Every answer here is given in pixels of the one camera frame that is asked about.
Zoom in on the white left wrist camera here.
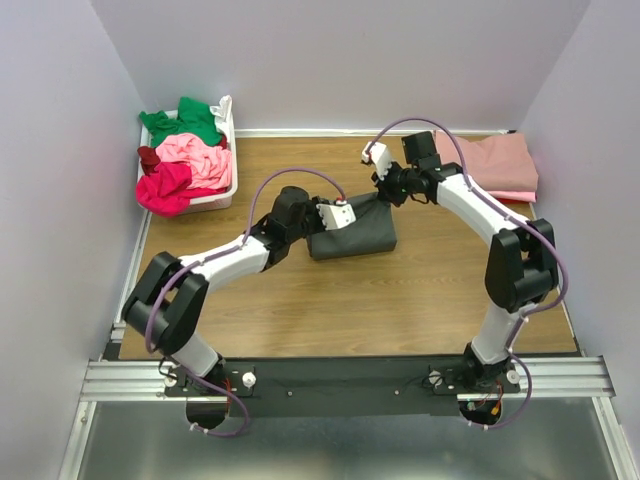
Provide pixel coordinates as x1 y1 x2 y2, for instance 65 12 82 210
316 200 357 230

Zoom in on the dark red crumpled shirt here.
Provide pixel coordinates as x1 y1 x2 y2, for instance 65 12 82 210
137 146 161 176

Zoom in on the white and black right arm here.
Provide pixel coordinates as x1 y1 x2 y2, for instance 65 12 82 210
361 131 559 390

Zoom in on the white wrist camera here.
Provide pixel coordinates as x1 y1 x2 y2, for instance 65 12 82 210
360 142 396 184
316 200 357 230

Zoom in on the dark grey t shirt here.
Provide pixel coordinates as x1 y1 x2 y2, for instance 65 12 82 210
306 192 397 261

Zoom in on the white crumpled cloth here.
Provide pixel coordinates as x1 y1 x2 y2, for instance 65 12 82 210
210 95 234 137

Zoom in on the aluminium frame rail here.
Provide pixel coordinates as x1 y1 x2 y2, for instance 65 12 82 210
79 357 174 402

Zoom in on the dusty pink folded shirt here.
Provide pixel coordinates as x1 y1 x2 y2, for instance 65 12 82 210
456 133 538 202

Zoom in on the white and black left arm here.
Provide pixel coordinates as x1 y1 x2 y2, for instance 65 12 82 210
121 186 324 384

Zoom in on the magenta crumpled shirt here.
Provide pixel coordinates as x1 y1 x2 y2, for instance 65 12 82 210
135 162 192 217

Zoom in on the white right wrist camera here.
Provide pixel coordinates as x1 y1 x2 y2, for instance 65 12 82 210
360 142 396 184

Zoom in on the green crumpled shirt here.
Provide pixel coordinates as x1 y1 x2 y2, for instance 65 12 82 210
139 97 222 147

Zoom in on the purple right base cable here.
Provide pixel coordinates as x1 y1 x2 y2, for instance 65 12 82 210
467 355 534 431

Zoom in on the pink crumpled shirt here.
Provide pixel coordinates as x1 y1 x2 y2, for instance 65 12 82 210
155 133 234 190

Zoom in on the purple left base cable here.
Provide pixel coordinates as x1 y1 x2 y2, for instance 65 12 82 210
185 369 251 438

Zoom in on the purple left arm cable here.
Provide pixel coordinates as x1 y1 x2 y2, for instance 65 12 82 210
143 167 348 356

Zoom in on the white laundry basket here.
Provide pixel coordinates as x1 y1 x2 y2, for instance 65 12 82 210
136 108 238 216

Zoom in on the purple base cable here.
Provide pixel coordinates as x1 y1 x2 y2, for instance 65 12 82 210
185 369 251 438
467 355 534 431

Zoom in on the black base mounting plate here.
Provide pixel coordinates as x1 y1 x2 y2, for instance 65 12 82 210
161 355 521 419

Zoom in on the red folded shirt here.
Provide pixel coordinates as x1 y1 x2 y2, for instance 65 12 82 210
496 198 519 205

